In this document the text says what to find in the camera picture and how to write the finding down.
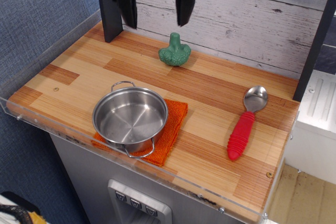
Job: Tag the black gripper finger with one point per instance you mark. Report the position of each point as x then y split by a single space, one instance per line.
128 9
184 10

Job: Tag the green toy broccoli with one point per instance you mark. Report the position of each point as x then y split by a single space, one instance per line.
176 54

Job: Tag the orange cloth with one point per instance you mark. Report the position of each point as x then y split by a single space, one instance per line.
177 113

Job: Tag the stainless steel pot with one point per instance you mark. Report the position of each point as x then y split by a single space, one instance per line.
131 119

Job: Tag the grey toy fridge cabinet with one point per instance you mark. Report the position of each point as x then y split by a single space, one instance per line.
113 188

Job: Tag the white toy sink unit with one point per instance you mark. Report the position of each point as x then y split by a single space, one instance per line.
311 145

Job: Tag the yellow object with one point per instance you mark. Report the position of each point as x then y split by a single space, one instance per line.
36 218

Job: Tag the red handled metal spoon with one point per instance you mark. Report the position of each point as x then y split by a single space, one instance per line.
254 100

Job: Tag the dark right post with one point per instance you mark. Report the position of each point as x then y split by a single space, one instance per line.
315 48

